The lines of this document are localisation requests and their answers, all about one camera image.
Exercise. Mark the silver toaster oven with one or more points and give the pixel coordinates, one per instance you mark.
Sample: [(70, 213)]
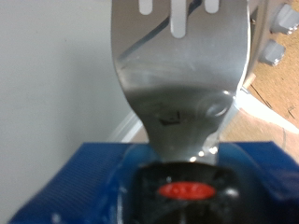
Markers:
[(46, 77)]

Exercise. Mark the large silver oven knob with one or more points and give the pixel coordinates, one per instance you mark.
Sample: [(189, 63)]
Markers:
[(285, 18)]

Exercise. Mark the small silver oven knob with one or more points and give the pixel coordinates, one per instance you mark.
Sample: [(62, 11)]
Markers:
[(272, 53)]

